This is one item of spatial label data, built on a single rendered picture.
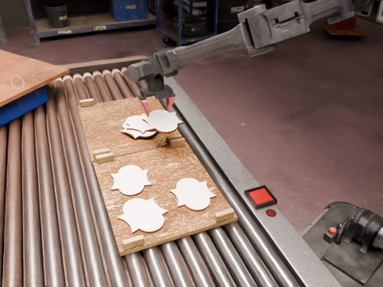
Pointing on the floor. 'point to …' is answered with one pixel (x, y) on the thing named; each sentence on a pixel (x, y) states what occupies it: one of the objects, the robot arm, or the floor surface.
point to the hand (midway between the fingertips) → (158, 113)
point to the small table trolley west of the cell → (169, 32)
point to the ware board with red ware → (345, 29)
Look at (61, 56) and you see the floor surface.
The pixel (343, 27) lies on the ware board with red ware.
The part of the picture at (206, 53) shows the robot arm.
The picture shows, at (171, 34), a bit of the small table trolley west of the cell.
